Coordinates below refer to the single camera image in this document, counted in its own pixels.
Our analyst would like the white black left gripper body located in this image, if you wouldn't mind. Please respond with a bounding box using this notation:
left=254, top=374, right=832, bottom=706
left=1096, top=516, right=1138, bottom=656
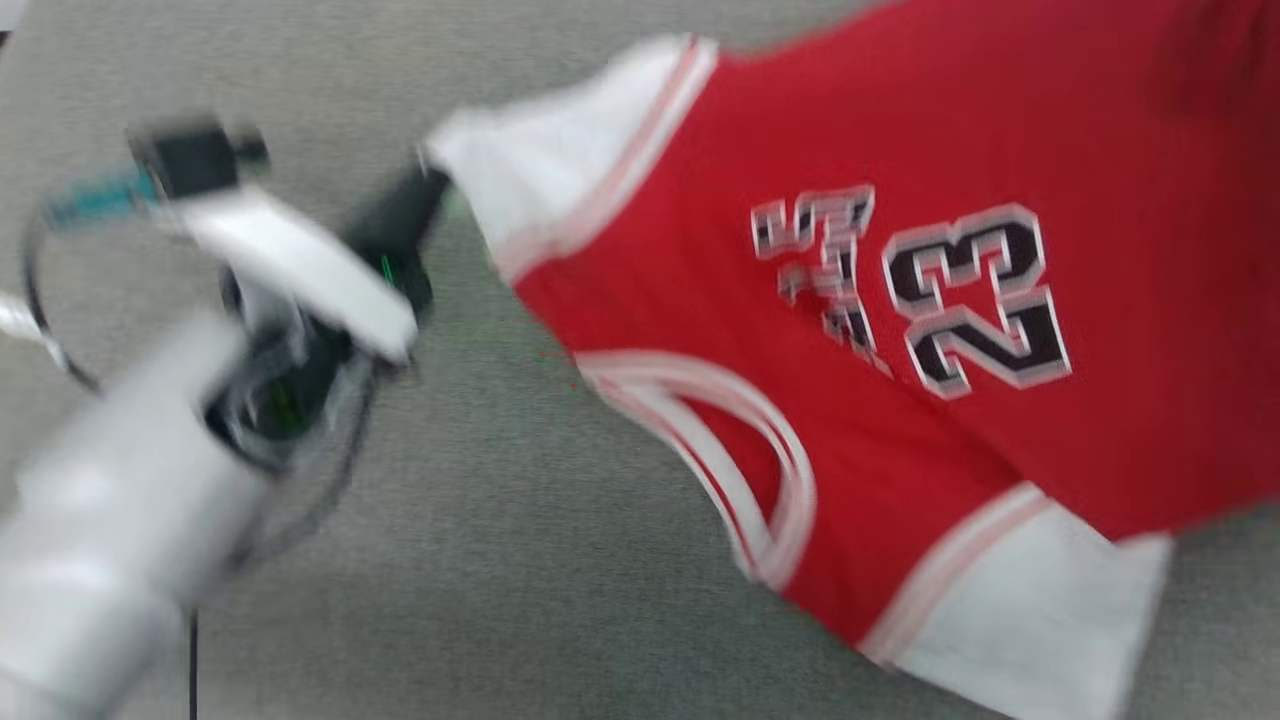
left=170, top=190, right=421, bottom=468

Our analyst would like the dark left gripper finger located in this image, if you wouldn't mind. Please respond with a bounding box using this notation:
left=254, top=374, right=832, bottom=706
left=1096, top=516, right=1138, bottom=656
left=345, top=165, right=451, bottom=316

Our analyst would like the red and white basketball jersey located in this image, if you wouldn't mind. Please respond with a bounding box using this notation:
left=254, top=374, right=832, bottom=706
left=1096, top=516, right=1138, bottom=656
left=425, top=0, right=1280, bottom=720

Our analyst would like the grey fabric sofa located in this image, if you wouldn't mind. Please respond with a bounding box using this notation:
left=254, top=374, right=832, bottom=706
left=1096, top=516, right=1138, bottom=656
left=0, top=0, right=1280, bottom=720

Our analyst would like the thin black cable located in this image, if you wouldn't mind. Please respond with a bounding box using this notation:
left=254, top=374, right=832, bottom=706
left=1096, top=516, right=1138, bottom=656
left=20, top=200, right=101, bottom=393
left=230, top=370, right=376, bottom=571

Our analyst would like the teal left camera connector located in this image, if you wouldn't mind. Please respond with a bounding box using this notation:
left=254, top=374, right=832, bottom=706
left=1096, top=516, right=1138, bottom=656
left=45, top=170, right=161, bottom=226

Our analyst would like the white cable label tag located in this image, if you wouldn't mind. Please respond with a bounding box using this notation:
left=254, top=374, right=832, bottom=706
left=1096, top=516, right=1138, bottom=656
left=0, top=290, right=61, bottom=351

